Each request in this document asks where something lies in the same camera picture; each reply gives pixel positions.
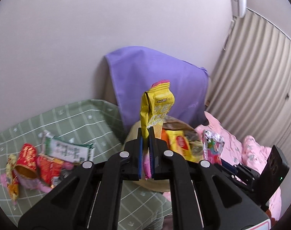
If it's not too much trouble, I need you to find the beige pleated curtain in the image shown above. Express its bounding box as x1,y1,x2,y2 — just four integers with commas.
208,7,291,149

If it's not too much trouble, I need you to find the pink silver snack wrapper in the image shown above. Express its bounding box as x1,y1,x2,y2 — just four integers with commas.
202,129,225,166

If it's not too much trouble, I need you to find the yellow bag with snacks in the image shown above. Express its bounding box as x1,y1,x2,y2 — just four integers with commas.
123,116,206,193

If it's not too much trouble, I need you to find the red gold wrapper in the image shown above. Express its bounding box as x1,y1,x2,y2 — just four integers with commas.
14,143,38,179

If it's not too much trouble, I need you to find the red printed wrapper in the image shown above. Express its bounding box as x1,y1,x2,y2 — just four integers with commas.
36,154,64,188

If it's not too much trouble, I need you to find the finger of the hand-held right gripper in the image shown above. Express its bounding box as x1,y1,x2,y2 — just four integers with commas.
214,159,239,179

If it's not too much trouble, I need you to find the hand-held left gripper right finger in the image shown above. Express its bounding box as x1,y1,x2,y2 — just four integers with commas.
148,126,270,230

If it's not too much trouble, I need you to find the green white snack packet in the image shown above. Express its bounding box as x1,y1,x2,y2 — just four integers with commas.
41,131,95,166

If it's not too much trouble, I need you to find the yellow packet with red label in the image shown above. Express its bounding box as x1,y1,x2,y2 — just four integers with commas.
163,129,203,163

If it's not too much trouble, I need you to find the purple cloth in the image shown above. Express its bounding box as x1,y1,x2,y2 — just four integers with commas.
104,46,210,131

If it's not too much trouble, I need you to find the brown paper bag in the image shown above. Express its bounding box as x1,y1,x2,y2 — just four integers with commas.
163,116,199,139

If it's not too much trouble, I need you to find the white cable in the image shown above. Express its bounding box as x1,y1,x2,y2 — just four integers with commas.
223,17,236,51

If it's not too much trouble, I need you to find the yellow snack packet pink edge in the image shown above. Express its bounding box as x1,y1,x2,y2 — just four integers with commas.
140,79,175,180

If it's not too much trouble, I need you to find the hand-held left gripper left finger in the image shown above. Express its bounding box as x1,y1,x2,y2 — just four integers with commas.
18,127,146,230

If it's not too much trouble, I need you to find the pink plush toy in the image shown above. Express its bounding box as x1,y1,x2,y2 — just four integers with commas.
0,162,75,193

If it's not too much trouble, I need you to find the green checked tablecloth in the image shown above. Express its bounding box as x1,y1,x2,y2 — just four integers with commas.
0,99,171,230

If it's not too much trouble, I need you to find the pink floral blanket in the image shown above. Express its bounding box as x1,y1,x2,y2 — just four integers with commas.
195,111,282,221

